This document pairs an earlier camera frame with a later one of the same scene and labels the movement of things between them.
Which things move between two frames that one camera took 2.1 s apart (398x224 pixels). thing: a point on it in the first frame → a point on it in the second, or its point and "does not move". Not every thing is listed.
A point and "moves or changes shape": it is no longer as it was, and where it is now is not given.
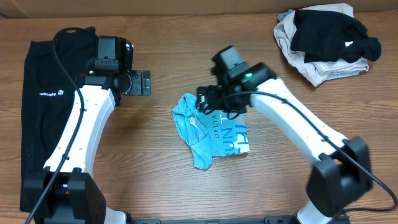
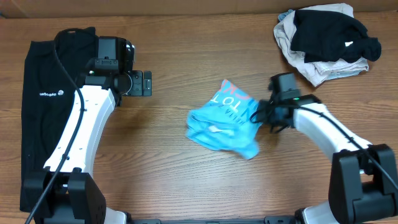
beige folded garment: (319, 71) does not move
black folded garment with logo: (51, 69) does not move
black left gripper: (137, 87) does not move
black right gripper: (212, 91) → (261, 115)
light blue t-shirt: (209, 134) moves or changes shape
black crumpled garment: (328, 36) does not move
